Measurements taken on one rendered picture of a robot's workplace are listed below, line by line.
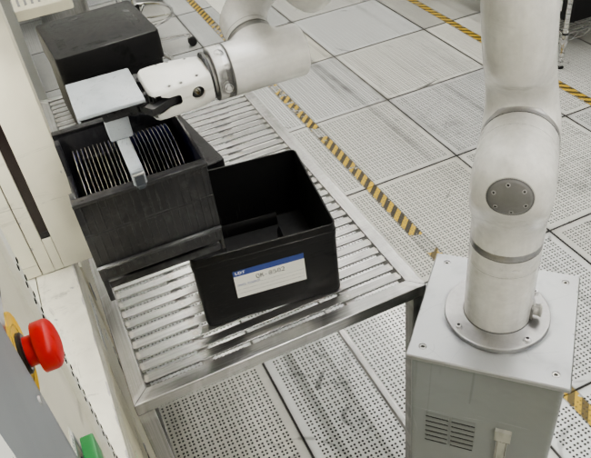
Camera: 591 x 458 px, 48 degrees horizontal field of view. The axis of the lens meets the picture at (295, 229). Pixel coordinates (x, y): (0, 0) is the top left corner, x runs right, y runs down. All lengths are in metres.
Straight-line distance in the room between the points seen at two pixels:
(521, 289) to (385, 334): 1.12
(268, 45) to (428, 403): 0.73
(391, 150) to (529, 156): 2.15
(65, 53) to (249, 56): 0.93
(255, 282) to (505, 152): 0.54
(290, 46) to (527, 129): 0.38
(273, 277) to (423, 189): 1.65
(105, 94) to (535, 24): 0.60
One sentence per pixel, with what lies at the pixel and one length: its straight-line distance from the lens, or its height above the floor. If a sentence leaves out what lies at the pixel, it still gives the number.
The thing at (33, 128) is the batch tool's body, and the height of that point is 1.17.
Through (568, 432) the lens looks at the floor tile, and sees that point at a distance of 2.11.
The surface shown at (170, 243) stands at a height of 1.05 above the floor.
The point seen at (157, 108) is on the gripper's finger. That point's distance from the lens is 1.00.
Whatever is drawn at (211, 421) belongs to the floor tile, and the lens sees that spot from 2.13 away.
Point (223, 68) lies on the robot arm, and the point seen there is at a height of 1.27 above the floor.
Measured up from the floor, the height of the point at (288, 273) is 0.84.
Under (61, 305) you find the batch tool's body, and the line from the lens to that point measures 1.31.
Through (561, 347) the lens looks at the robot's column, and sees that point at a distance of 1.28.
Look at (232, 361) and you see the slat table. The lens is 1.26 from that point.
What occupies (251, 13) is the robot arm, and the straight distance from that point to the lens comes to 1.11.
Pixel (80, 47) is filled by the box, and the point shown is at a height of 1.01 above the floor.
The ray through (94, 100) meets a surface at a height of 1.27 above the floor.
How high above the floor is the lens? 1.72
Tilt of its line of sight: 40 degrees down
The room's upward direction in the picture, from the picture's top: 8 degrees counter-clockwise
